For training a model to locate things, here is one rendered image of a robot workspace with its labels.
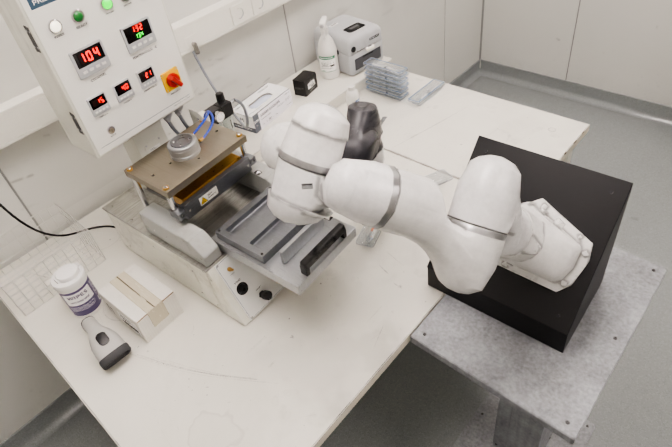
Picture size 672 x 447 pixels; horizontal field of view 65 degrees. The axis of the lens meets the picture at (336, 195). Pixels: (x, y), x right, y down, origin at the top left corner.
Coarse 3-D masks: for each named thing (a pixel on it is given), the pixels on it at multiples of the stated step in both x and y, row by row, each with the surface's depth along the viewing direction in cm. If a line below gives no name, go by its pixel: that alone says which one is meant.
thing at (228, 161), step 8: (224, 160) 142; (232, 160) 141; (216, 168) 139; (224, 168) 139; (200, 176) 138; (208, 176) 137; (216, 176) 138; (192, 184) 135; (200, 184) 135; (152, 192) 141; (184, 192) 133; (192, 192) 133; (176, 200) 134; (184, 200) 132
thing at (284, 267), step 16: (320, 224) 129; (336, 224) 131; (304, 240) 126; (320, 240) 127; (240, 256) 127; (288, 256) 123; (304, 256) 124; (336, 256) 126; (272, 272) 121; (288, 272) 121; (320, 272) 123; (288, 288) 120; (304, 288) 119
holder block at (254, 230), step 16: (256, 208) 137; (224, 224) 132; (240, 224) 133; (256, 224) 130; (272, 224) 131; (288, 224) 131; (224, 240) 130; (240, 240) 127; (256, 240) 128; (272, 240) 126; (288, 240) 128; (256, 256) 124; (272, 256) 125
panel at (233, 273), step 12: (216, 264) 132; (228, 264) 134; (240, 264) 136; (228, 276) 134; (240, 276) 136; (252, 276) 139; (264, 276) 141; (228, 288) 134; (252, 288) 138; (264, 288) 141; (276, 288) 144; (240, 300) 136; (252, 300) 138; (264, 300) 141; (252, 312) 138
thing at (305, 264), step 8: (336, 232) 123; (344, 232) 126; (328, 240) 121; (336, 240) 124; (320, 248) 120; (328, 248) 122; (312, 256) 118; (320, 256) 120; (304, 264) 117; (312, 264) 119; (304, 272) 119
